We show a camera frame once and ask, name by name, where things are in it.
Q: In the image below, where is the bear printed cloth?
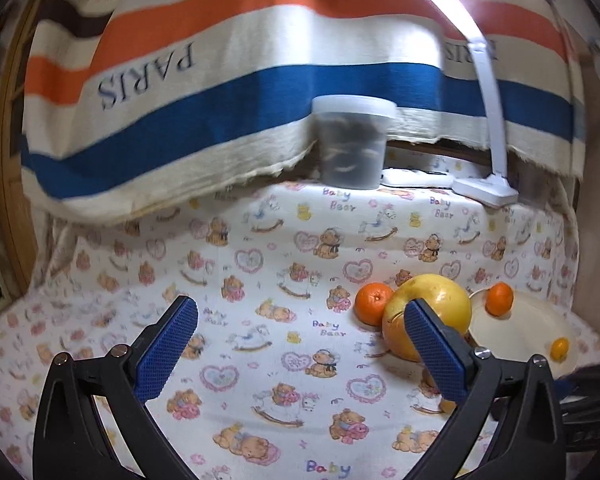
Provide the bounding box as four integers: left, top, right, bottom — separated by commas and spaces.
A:
0, 155, 600, 480

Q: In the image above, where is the white desk lamp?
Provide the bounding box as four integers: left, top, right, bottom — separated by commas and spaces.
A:
385, 0, 520, 207

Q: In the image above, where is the large yellow pomelo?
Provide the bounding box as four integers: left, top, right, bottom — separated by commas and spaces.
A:
382, 274, 473, 362

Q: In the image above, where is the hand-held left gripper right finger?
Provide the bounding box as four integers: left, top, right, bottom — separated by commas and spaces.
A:
404, 299, 566, 480

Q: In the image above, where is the white power strip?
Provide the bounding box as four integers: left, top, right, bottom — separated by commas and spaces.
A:
380, 169, 453, 189

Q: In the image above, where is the orange mandarin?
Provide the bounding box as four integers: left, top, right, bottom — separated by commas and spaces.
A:
486, 282, 515, 317
354, 283, 396, 326

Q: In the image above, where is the clear lidded plastic container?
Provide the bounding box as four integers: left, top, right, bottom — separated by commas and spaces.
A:
311, 95, 398, 190

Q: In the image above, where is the curved wooden frame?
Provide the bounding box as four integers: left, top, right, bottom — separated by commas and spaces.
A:
0, 0, 81, 301

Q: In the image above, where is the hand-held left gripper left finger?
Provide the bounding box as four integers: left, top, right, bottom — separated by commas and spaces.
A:
32, 296, 201, 480

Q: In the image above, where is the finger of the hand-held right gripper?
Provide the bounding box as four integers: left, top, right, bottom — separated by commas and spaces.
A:
554, 364, 600, 418

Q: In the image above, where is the cream round plate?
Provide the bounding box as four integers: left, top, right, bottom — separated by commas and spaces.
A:
465, 290, 581, 378

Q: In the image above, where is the striped hanging towel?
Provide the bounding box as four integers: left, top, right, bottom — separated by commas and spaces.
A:
20, 0, 588, 226

